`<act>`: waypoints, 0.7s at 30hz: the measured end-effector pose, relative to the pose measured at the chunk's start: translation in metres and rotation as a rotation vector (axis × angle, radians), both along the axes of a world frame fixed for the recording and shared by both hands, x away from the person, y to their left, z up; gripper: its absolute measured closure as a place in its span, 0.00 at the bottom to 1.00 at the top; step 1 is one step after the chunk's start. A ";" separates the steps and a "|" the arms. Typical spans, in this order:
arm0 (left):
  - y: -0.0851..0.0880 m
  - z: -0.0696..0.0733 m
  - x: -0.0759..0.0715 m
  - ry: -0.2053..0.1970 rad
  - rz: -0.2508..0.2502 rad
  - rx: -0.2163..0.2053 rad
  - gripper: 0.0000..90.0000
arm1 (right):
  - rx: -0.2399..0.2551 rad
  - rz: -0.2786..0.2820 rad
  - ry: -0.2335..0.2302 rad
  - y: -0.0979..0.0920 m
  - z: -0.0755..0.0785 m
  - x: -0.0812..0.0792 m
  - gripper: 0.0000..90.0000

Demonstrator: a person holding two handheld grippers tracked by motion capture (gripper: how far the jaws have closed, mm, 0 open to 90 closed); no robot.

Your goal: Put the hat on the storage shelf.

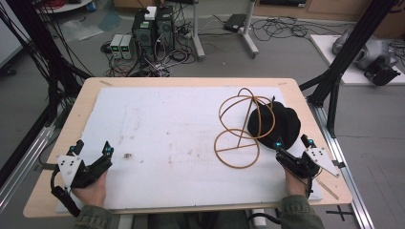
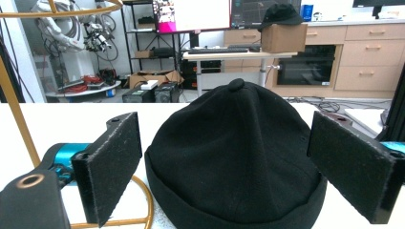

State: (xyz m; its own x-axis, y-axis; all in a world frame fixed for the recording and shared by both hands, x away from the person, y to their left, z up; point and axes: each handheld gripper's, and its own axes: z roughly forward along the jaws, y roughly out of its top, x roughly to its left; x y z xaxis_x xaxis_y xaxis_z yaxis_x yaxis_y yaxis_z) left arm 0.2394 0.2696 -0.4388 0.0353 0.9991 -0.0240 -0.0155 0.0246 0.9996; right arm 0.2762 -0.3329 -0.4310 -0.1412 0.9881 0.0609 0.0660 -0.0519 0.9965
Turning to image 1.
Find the grey power supply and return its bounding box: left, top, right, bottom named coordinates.
left=109, top=33, right=124, bottom=59
left=120, top=34, right=137, bottom=61

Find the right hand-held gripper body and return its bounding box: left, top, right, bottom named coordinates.
left=275, top=146, right=341, bottom=179

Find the white box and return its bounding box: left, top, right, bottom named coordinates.
left=144, top=6, right=158, bottom=21

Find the aluminium rail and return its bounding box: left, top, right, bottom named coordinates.
left=307, top=100, right=376, bottom=229
left=0, top=123, right=57, bottom=213

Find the white floor board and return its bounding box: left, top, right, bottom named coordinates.
left=309, top=33, right=405, bottom=87

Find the round white table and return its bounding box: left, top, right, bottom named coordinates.
left=35, top=0, right=94, bottom=14

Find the white metal stand leg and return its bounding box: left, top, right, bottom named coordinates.
left=238, top=0, right=260, bottom=60
left=190, top=0, right=206, bottom=62

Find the white foam mat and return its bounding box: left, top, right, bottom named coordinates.
left=54, top=86, right=325, bottom=214

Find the tangle of black floor cables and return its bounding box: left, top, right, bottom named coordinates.
left=250, top=15, right=347, bottom=43

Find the black hat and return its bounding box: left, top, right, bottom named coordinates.
left=246, top=100, right=302, bottom=151

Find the black metal frame post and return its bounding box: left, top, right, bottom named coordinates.
left=0, top=0, right=94, bottom=189
left=298, top=0, right=400, bottom=138

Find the clear plastic sheet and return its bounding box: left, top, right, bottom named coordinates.
left=59, top=18, right=105, bottom=43

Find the white cylinder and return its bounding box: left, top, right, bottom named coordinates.
left=250, top=208, right=267, bottom=229

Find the bundle of computer cables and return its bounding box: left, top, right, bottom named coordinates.
left=100, top=28, right=199, bottom=78

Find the person's left hand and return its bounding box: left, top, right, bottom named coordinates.
left=71, top=171, right=108, bottom=208

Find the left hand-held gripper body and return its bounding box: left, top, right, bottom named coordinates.
left=56, top=154, right=114, bottom=194

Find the white panel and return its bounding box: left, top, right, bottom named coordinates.
left=0, top=0, right=26, bottom=69

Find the black computer tower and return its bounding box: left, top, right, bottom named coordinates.
left=131, top=10, right=158, bottom=62
left=155, top=5, right=176, bottom=54

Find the grey robot shell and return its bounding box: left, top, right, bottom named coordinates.
left=331, top=29, right=400, bottom=72

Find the black flat box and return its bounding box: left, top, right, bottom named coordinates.
left=223, top=12, right=248, bottom=33

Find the person's right hand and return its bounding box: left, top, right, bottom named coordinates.
left=284, top=165, right=309, bottom=198

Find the black device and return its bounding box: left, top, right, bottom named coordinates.
left=363, top=56, right=402, bottom=87

